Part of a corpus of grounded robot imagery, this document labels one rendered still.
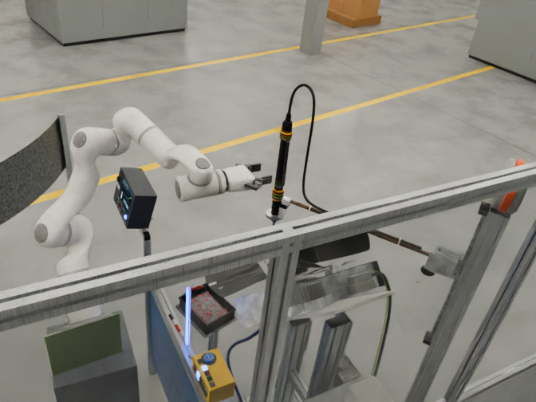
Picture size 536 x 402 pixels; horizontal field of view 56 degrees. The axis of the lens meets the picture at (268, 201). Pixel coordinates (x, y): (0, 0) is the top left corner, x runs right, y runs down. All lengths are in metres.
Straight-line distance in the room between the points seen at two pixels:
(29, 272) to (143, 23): 5.13
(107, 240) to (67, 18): 4.31
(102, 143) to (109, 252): 2.16
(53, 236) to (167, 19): 6.67
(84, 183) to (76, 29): 5.97
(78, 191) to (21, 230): 2.36
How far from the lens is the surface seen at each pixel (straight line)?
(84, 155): 1.91
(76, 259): 2.06
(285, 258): 0.95
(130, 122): 1.84
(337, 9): 10.23
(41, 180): 3.66
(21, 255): 4.11
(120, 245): 4.05
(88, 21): 7.90
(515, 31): 9.05
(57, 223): 2.02
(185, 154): 1.65
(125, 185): 2.50
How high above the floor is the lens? 2.62
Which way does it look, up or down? 35 degrees down
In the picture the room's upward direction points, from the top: 7 degrees clockwise
